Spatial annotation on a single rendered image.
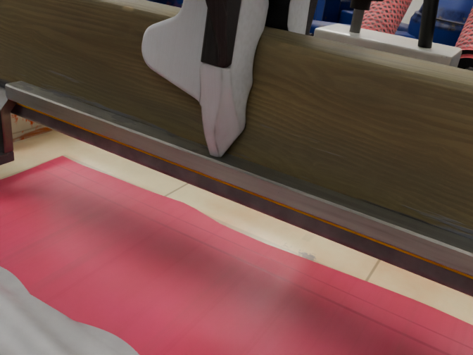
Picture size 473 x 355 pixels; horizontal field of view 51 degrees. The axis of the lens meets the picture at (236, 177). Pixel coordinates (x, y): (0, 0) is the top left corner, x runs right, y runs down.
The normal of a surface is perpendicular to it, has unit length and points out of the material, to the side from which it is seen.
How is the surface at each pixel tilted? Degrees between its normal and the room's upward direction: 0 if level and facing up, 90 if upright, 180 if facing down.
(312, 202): 90
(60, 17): 90
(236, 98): 90
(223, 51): 103
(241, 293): 0
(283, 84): 90
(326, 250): 0
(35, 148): 0
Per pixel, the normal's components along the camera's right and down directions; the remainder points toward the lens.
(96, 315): 0.11, -0.89
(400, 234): -0.51, 0.32
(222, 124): 0.29, 0.72
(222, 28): -0.53, 0.51
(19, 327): -0.21, -0.64
